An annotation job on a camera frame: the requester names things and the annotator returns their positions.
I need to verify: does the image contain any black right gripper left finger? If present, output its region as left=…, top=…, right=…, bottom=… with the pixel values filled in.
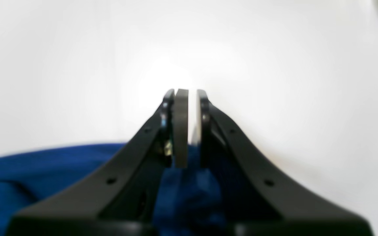
left=7, top=89, right=189, bottom=236

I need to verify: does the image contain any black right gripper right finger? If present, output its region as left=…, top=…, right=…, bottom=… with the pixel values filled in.
left=197, top=89, right=373, bottom=236

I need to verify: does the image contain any dark blue t-shirt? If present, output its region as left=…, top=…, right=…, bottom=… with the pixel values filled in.
left=0, top=143, right=225, bottom=236

